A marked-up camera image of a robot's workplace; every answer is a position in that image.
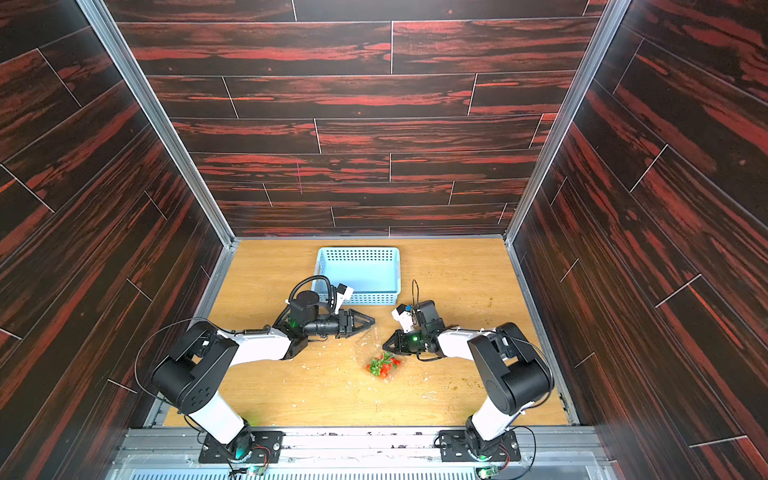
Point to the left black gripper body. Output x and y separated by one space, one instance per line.
329 325

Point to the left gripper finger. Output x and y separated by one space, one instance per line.
360 331
358 319

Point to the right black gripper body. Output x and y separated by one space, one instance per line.
398 341

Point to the clear plastic clamshell container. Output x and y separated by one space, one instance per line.
368 349

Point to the light blue plastic basket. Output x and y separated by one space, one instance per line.
372 272

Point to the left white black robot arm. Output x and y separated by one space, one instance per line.
195 366

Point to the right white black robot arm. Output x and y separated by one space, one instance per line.
511 369

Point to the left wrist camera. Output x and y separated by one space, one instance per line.
338 295

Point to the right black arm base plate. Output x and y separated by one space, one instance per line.
466 445

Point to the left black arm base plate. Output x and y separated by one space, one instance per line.
254 447

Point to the aluminium front rail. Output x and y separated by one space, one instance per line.
558 452

